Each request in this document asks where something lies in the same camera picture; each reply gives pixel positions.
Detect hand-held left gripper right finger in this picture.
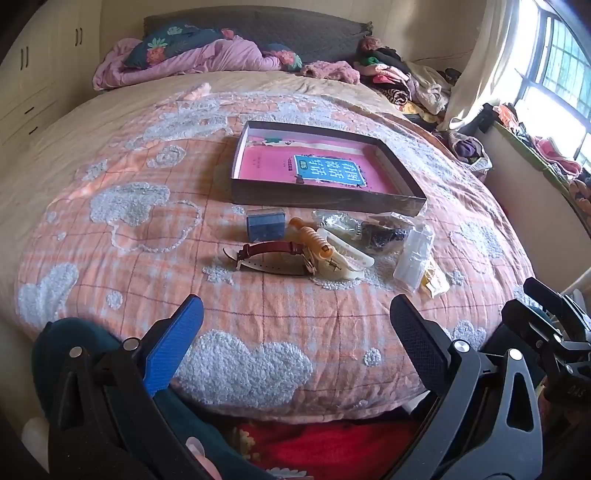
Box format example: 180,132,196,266
382,294,544,480

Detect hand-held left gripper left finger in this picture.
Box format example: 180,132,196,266
48,294,223,480

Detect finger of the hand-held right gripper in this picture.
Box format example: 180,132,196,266
501,299,566,358
523,277,591,335

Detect yellow item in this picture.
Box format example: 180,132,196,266
419,259,450,297

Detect clear packet with earrings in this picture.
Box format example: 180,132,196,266
392,226,436,292

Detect cream hair claw clip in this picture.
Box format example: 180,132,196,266
310,227,375,281

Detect clear bag with dark scrunchie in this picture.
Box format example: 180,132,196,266
358,213,415,254

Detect wristwatch with brown strap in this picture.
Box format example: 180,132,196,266
223,241,319,277

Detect small blue box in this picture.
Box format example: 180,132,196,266
246,209,284,242

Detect orange hair clip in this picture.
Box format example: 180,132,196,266
289,218,333,260

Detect brown cardboard box pink inside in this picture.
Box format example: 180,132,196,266
230,121,428,217

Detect teal garment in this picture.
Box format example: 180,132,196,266
31,318,278,480

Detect orange plaid cloud blanket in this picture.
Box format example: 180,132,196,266
14,90,532,424

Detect red printed cloth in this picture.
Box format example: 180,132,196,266
228,413,423,480

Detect clothes on windowsill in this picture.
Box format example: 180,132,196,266
490,102,591,201

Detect bag of clothes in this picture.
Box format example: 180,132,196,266
449,130,494,182

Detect window with grille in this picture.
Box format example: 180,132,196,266
514,0,591,163

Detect cream curtain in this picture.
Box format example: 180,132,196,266
436,0,542,133

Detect pile of clothes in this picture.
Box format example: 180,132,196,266
358,36,462,117

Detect pink fuzzy cloth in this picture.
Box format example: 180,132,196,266
299,60,362,85

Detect purple quilt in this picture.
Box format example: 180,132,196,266
92,36,283,92

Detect dark floral pillow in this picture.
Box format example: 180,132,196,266
122,24,223,70
262,43,304,71

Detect cream wardrobe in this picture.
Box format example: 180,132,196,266
0,0,108,155

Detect grey padded headboard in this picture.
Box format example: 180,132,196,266
143,6,374,64

